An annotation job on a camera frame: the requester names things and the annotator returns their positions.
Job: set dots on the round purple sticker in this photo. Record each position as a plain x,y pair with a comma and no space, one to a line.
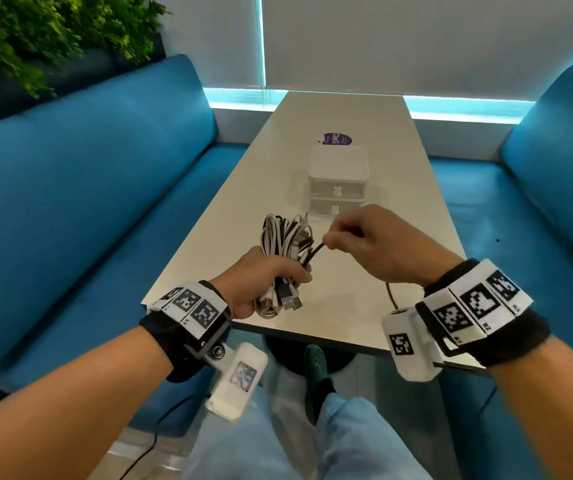
337,139

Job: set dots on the person's right hand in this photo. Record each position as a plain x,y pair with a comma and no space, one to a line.
391,244

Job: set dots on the white table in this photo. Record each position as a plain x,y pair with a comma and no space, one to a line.
236,219

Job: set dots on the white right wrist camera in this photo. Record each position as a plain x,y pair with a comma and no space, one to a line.
416,364

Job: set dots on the black marker-tagged left wristband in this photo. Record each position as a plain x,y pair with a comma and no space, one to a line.
171,339

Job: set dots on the person's left forearm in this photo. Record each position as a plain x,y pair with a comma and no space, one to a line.
66,409

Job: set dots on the person's left hand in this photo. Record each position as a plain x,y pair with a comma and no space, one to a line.
251,279

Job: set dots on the black marker-tagged right wristband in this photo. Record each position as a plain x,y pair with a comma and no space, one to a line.
511,339

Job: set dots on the cyan light strip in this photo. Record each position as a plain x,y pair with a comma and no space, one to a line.
241,98

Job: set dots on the person's right forearm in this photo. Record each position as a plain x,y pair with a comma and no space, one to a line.
556,404

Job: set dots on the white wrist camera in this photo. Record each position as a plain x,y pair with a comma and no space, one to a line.
416,364
226,399

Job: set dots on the blue leather sofa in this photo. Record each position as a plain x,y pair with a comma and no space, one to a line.
76,209
531,244

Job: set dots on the black marker-tagged wristband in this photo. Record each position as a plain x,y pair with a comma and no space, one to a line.
171,339
511,339

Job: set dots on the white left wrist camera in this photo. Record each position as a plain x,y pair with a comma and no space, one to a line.
226,399

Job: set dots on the green leafy plant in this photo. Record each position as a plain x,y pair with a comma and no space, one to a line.
26,29

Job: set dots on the person's blue jeans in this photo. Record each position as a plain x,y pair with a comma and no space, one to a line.
361,439

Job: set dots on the white box with drawers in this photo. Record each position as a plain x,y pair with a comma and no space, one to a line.
339,162

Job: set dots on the cyan vertical wall light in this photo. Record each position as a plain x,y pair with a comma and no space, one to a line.
260,39

